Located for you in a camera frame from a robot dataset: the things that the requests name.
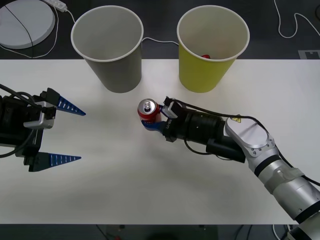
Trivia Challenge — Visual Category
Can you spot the grey floor marker plate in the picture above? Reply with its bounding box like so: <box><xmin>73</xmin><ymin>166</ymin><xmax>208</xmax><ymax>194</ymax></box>
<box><xmin>297</xmin><ymin>49</ymin><xmax>320</xmax><ymax>60</ymax></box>

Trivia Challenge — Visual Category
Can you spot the wavy white cable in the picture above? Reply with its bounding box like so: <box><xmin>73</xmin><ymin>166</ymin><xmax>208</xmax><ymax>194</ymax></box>
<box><xmin>273</xmin><ymin>0</ymin><xmax>320</xmax><ymax>39</ymax></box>

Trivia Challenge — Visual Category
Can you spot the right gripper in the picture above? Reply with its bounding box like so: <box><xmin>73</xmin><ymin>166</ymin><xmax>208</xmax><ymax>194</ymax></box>
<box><xmin>140</xmin><ymin>103</ymin><xmax>191</xmax><ymax>143</ymax></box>

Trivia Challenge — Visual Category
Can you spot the thin white floor cable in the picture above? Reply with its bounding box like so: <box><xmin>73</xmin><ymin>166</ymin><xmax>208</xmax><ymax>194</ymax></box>
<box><xmin>271</xmin><ymin>224</ymin><xmax>293</xmax><ymax>240</ymax></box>

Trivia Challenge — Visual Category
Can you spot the looped white cable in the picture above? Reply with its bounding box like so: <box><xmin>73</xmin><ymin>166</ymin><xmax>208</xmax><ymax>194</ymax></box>
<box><xmin>0</xmin><ymin>6</ymin><xmax>60</xmax><ymax>60</ymax></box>

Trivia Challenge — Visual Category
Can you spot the white power strip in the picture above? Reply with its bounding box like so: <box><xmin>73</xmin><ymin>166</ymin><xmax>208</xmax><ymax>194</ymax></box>
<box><xmin>40</xmin><ymin>0</ymin><xmax>69</xmax><ymax>12</ymax></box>

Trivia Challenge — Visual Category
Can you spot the long white power cable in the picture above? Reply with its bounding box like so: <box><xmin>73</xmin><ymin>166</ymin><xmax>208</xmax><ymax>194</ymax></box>
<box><xmin>65</xmin><ymin>8</ymin><xmax>180</xmax><ymax>46</ymax></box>

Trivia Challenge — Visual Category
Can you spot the thin black cable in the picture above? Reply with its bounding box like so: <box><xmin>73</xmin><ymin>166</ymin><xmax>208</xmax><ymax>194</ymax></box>
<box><xmin>4</xmin><ymin>3</ymin><xmax>35</xmax><ymax>60</ymax></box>

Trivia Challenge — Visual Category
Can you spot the yellow-green plastic waste bin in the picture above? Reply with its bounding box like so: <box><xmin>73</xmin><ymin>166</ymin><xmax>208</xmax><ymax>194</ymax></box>
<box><xmin>176</xmin><ymin>5</ymin><xmax>251</xmax><ymax>94</ymax></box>

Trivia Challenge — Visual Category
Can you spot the round grey base plate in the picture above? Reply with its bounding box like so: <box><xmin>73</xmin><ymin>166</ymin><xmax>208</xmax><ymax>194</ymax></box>
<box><xmin>0</xmin><ymin>0</ymin><xmax>57</xmax><ymax>50</ymax></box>

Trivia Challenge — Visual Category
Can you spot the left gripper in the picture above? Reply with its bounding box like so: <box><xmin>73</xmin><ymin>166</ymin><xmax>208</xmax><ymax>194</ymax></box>
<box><xmin>11</xmin><ymin>87</ymin><xmax>87</xmax><ymax>173</ymax></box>

